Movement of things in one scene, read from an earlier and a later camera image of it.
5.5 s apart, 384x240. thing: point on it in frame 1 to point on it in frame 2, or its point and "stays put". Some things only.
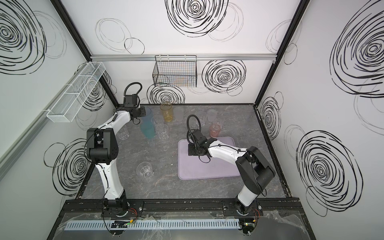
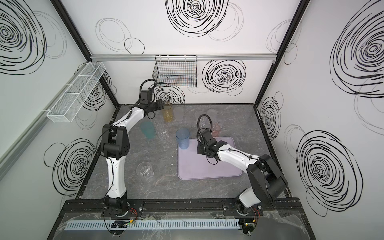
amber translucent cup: [167, 109] stays put
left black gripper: [130, 101] to [157, 105]
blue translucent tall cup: [148, 118] to [182, 135]
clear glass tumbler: [162, 130] stays put
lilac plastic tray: [191, 167] stays put
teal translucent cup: [148, 130] stays put
